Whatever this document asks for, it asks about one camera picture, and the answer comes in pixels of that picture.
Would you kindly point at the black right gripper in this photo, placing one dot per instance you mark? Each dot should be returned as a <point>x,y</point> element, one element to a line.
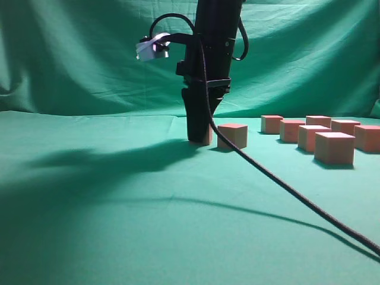
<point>207,80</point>

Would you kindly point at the pink cube placed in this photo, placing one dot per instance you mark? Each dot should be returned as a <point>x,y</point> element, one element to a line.
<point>236,133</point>
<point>206,139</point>

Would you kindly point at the pink cube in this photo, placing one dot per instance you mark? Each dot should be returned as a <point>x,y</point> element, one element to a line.
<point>306,136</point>
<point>289,130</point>
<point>334,148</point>
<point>270,124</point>
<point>318,120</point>
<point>367,138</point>
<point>345,126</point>

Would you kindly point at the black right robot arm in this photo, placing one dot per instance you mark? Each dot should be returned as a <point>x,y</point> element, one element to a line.
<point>217,22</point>

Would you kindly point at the green cloth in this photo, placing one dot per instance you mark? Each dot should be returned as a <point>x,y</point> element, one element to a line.
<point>99,184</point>

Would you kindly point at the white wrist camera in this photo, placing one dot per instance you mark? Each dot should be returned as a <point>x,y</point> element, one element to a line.
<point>148,49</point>

